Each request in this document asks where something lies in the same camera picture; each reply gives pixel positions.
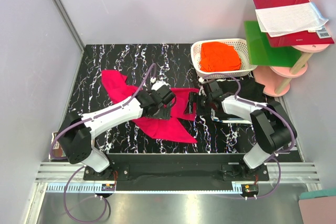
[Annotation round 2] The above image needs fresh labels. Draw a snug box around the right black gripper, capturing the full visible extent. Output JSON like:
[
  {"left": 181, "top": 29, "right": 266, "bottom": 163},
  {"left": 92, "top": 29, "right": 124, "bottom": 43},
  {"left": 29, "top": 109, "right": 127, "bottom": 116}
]
[{"left": 183, "top": 92, "right": 212, "bottom": 116}]

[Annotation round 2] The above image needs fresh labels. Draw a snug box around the magenta t shirt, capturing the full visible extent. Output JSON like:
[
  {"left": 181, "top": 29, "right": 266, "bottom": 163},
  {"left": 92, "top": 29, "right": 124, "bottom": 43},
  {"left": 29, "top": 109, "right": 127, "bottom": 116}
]
[{"left": 102, "top": 70, "right": 199, "bottom": 144}]

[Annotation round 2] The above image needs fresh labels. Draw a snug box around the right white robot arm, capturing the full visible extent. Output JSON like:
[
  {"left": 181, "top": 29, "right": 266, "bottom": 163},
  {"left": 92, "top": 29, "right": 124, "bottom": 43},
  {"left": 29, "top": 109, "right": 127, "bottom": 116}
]
[{"left": 184, "top": 79, "right": 297, "bottom": 180}]

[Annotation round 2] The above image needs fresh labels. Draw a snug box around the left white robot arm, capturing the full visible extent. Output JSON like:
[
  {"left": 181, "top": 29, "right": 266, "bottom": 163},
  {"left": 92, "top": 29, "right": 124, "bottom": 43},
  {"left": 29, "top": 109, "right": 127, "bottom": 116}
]
[{"left": 57, "top": 82, "right": 176, "bottom": 180}]

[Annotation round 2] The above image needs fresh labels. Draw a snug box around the orange t shirt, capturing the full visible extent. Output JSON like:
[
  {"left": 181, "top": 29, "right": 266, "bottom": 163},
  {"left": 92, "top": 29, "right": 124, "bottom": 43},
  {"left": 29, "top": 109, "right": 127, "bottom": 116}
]
[{"left": 199, "top": 41, "right": 242, "bottom": 72}]

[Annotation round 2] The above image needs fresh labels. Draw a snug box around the white plastic basket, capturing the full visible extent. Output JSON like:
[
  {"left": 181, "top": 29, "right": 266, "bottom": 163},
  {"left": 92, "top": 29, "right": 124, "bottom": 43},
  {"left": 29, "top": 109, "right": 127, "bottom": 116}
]
[{"left": 191, "top": 38, "right": 257, "bottom": 79}]

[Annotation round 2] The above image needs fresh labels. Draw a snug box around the folded black white t shirt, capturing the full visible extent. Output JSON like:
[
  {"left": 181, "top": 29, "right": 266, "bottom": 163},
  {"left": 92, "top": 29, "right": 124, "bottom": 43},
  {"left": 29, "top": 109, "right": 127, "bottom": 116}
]
[{"left": 211, "top": 78, "right": 267, "bottom": 124}]

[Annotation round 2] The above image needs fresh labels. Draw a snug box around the pink wooden shelf stand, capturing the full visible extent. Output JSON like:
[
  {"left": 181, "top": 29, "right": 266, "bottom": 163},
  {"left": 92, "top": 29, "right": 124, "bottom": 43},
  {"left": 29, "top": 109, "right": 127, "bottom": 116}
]
[{"left": 254, "top": 28, "right": 334, "bottom": 97}]

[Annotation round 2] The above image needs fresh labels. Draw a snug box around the green plastic sheet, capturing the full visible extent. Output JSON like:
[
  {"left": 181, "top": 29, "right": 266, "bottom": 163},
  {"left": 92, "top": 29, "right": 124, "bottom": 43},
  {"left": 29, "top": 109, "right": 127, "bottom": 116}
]
[{"left": 244, "top": 21, "right": 301, "bottom": 67}]

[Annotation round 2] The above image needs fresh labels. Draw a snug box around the white mesh cloth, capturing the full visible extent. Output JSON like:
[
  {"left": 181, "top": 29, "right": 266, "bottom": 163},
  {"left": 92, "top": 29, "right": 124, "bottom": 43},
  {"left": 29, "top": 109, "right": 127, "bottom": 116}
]
[{"left": 255, "top": 2, "right": 329, "bottom": 37}]

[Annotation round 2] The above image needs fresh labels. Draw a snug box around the dark red folder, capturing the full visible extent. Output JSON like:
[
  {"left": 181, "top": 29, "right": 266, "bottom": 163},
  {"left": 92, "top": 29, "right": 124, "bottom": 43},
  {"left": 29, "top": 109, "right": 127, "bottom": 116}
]
[{"left": 253, "top": 0, "right": 334, "bottom": 47}]

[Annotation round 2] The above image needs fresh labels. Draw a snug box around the teal board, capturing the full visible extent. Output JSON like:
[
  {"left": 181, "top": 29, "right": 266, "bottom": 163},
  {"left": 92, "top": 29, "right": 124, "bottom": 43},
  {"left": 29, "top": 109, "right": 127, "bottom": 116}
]
[{"left": 299, "top": 188, "right": 336, "bottom": 200}]

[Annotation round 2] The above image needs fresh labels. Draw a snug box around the pink board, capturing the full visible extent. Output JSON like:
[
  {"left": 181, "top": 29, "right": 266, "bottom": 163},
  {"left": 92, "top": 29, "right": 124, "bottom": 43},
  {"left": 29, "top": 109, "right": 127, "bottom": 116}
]
[{"left": 299, "top": 196, "right": 336, "bottom": 224}]

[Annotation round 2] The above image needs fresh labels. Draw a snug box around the white slotted cable duct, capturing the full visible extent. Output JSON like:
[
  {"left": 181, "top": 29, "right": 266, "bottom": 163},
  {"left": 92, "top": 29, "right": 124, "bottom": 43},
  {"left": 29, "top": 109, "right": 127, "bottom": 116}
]
[{"left": 47, "top": 181, "right": 250, "bottom": 194}]

